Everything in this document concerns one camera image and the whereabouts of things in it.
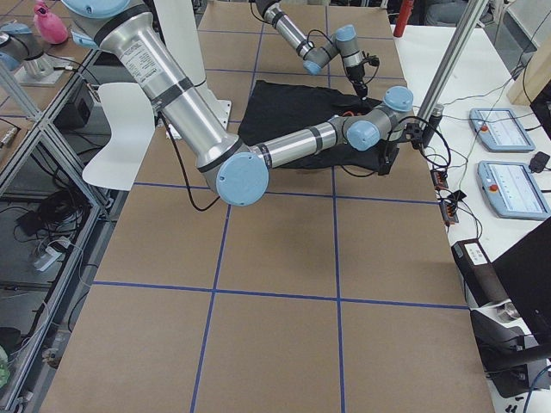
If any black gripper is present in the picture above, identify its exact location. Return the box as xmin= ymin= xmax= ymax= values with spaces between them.
xmin=346 ymin=64 xmax=368 ymax=96
xmin=377 ymin=141 xmax=399 ymax=176

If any black printed t-shirt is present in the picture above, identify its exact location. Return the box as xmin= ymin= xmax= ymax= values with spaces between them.
xmin=238 ymin=80 xmax=399 ymax=175

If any upper orange connector board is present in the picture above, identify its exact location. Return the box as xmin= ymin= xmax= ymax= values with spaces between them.
xmin=430 ymin=170 xmax=449 ymax=190

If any orange connector board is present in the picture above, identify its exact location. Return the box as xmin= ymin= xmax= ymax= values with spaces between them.
xmin=438 ymin=190 xmax=466 ymax=226
xmin=430 ymin=170 xmax=449 ymax=190

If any black water bottle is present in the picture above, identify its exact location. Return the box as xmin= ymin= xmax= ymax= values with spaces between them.
xmin=422 ymin=103 xmax=444 ymax=148

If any red cylinder bottle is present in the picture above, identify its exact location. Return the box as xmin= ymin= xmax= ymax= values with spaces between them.
xmin=393 ymin=0 xmax=414 ymax=38

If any lower orange connector board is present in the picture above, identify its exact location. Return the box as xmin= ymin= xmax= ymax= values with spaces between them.
xmin=438 ymin=190 xmax=466 ymax=226

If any upper blue teach pendant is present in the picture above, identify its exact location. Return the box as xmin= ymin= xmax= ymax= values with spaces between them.
xmin=469 ymin=108 xmax=536 ymax=153

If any blue teach pendant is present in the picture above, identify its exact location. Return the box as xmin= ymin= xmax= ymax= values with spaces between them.
xmin=469 ymin=108 xmax=536 ymax=153
xmin=476 ymin=161 xmax=550 ymax=221

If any lower blue teach pendant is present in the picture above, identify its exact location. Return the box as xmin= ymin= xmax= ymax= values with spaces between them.
xmin=476 ymin=161 xmax=550 ymax=221

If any brown paper table cover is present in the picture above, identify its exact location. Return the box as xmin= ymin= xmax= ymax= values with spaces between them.
xmin=40 ymin=0 xmax=497 ymax=413

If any black computer mouse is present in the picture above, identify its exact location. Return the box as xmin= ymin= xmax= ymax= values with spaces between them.
xmin=529 ymin=151 xmax=550 ymax=173

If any black monitor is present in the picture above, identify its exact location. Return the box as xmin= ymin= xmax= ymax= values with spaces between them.
xmin=493 ymin=219 xmax=550 ymax=342

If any white plastic chair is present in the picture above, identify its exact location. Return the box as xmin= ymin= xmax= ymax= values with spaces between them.
xmin=82 ymin=83 xmax=155 ymax=191

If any black box under table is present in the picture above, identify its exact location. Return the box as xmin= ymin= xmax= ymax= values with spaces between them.
xmin=53 ymin=83 xmax=94 ymax=130

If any pink plush toy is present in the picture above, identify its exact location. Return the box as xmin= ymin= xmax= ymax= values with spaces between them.
xmin=33 ymin=1 xmax=69 ymax=45

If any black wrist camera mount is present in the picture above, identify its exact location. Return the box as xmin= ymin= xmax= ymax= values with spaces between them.
xmin=398 ymin=122 xmax=424 ymax=150
xmin=362 ymin=53 xmax=380 ymax=68

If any aluminium frame post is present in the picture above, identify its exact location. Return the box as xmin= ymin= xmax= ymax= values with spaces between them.
xmin=418 ymin=0 xmax=488 ymax=120

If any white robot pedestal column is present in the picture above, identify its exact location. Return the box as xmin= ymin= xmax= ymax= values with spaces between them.
xmin=153 ymin=0 xmax=232 ymax=129

